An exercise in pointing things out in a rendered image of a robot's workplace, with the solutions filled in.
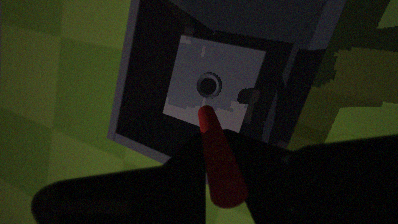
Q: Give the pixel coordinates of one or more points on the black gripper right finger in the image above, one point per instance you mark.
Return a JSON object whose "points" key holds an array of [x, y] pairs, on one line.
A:
{"points": [[289, 187]]}

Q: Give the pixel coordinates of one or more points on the dark red peg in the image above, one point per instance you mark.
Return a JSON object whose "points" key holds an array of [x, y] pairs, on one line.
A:
{"points": [[226, 184]]}

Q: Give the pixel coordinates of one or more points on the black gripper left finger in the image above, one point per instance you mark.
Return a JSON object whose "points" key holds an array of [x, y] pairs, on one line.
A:
{"points": [[173, 193]]}

